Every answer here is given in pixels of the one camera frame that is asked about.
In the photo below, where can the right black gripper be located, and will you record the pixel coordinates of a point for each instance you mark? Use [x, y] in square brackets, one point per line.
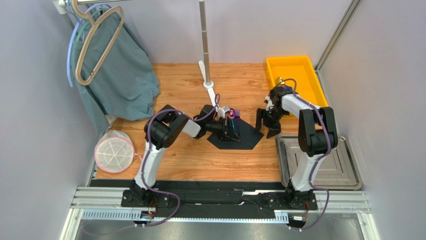
[269, 119]

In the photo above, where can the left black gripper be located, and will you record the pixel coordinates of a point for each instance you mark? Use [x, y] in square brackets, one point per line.
[227, 132]

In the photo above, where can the black paper napkin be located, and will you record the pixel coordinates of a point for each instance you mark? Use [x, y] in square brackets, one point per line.
[249, 137]

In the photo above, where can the iridescent purple spoon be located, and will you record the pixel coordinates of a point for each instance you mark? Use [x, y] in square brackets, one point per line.
[231, 115]

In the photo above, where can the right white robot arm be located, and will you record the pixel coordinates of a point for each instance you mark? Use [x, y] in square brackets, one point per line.
[317, 136]

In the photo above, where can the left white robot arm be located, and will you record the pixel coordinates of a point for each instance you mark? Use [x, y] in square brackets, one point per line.
[161, 132]

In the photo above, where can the rolled dark blue napkin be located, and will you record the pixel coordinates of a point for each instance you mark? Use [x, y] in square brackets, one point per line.
[287, 89]

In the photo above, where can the white stand base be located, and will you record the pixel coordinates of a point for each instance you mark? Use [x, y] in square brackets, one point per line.
[210, 90]

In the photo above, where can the yellow plastic bin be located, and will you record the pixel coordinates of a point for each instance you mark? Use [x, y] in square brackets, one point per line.
[301, 69]

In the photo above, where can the metal stand pole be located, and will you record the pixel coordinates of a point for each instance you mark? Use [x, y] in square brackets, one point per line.
[204, 32]

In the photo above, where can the metal tray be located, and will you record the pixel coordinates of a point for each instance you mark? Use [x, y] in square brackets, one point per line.
[337, 172]

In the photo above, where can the pink rimmed white mesh basket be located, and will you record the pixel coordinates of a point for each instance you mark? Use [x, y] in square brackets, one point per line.
[115, 152]

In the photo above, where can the teal hanging cloth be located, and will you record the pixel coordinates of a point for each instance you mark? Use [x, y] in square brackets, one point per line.
[125, 86]

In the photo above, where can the green clothes hanger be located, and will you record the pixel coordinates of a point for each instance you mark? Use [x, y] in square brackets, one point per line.
[87, 26]

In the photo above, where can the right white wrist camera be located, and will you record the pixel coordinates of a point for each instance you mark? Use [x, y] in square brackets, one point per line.
[269, 103]

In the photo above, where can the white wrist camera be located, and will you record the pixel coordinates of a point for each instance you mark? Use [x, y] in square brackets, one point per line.
[222, 111]
[269, 103]

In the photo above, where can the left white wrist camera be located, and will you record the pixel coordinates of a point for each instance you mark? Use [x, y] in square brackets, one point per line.
[222, 111]

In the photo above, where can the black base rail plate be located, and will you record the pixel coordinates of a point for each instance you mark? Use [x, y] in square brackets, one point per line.
[217, 199]

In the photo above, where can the aluminium frame rail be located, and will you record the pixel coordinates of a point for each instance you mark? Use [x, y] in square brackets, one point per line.
[96, 203]

